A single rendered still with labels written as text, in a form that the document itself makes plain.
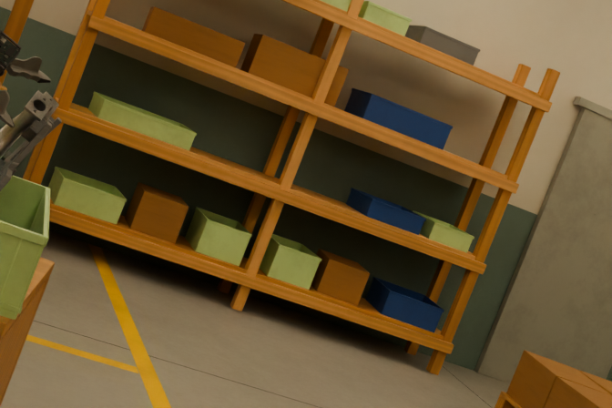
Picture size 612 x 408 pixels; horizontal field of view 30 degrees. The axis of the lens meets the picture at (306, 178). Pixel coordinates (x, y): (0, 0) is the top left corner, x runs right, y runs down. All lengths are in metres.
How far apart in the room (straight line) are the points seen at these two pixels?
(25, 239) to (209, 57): 4.91
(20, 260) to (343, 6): 5.23
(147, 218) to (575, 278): 3.35
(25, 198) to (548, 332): 6.42
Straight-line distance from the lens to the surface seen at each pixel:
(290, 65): 7.23
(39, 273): 2.68
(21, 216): 2.81
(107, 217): 7.13
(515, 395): 7.33
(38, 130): 2.32
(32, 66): 2.31
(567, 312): 8.84
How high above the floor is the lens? 1.37
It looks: 3 degrees down
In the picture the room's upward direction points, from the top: 21 degrees clockwise
